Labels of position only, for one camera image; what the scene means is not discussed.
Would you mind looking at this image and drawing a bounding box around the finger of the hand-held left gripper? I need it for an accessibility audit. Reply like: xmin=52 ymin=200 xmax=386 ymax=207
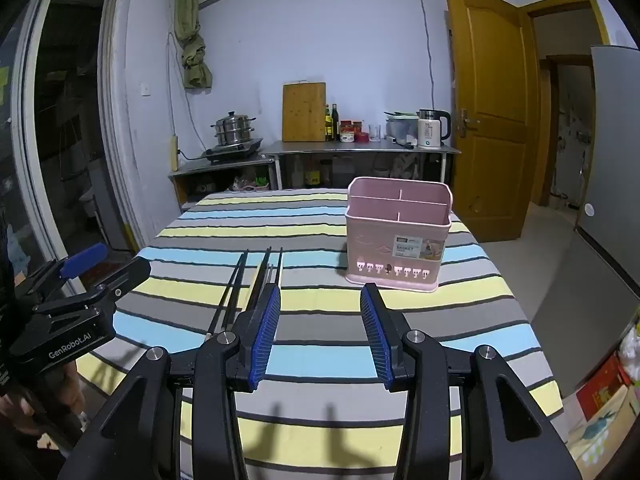
xmin=15 ymin=242 xmax=110 ymax=307
xmin=32 ymin=255 xmax=152 ymax=320

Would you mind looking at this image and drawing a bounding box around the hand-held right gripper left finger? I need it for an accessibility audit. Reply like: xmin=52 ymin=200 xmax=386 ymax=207
xmin=59 ymin=282 xmax=283 ymax=480

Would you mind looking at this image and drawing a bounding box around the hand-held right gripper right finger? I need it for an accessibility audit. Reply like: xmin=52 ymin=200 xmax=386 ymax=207
xmin=360 ymin=282 xmax=583 ymax=480

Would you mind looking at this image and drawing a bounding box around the pink utensil basket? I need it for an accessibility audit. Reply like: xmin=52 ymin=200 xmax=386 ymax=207
xmin=344 ymin=176 xmax=455 ymax=292

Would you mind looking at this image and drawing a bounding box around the person's left hand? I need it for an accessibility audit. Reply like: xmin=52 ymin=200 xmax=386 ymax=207
xmin=0 ymin=392 xmax=66 ymax=445

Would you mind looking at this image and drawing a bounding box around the striped tablecloth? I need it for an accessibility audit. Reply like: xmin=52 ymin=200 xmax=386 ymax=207
xmin=75 ymin=187 xmax=563 ymax=480

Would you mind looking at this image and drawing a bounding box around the low metal kitchen shelf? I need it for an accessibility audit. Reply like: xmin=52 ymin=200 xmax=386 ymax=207
xmin=167 ymin=155 xmax=278 ymax=212

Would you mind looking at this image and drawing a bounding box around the pink storage basket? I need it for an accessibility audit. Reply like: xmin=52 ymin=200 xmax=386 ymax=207
xmin=229 ymin=174 xmax=271 ymax=192

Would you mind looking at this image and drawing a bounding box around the glass sliding door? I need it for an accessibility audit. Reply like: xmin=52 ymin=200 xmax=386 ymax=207
xmin=10 ymin=0 xmax=146 ymax=271

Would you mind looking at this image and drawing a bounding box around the black induction cooker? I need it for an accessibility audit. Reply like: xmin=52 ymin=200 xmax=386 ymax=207
xmin=201 ymin=138 xmax=264 ymax=165

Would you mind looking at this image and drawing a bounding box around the steel steamer pot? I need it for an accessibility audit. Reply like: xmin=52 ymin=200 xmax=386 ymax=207
xmin=210 ymin=111 xmax=257 ymax=147

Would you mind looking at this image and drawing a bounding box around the tall metal kitchen table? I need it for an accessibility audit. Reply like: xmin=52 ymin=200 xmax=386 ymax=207
xmin=260 ymin=139 xmax=462 ymax=193

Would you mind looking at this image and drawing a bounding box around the clear water pitcher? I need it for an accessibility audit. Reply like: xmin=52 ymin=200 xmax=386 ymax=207
xmin=384 ymin=111 xmax=420 ymax=145

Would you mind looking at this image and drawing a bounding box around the white electric kettle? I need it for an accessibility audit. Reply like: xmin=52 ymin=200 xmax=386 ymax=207
xmin=416 ymin=108 xmax=452 ymax=149

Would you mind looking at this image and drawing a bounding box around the wooden cutting board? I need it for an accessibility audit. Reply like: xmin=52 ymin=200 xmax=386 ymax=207
xmin=282 ymin=82 xmax=327 ymax=143

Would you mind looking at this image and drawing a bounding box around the red printed box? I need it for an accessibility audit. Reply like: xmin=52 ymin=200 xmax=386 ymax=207
xmin=575 ymin=354 xmax=634 ymax=422

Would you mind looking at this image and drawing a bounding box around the green knotted curtain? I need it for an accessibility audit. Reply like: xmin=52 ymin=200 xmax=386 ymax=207
xmin=175 ymin=0 xmax=213 ymax=90

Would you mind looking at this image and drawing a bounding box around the cardboard box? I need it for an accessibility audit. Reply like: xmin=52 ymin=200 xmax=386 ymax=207
xmin=565 ymin=385 xmax=640 ymax=467

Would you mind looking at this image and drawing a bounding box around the yellow wooden door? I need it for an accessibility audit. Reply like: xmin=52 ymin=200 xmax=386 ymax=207
xmin=442 ymin=0 xmax=541 ymax=243

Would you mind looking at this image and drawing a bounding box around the grey refrigerator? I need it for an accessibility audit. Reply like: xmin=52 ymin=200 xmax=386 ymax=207
xmin=574 ymin=45 xmax=640 ymax=306

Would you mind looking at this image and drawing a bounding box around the metal door handle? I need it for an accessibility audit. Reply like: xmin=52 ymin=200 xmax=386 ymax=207
xmin=457 ymin=108 xmax=481 ymax=137

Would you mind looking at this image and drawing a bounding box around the grey wall cable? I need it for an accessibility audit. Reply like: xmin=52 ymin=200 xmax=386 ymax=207
xmin=414 ymin=0 xmax=455 ymax=147

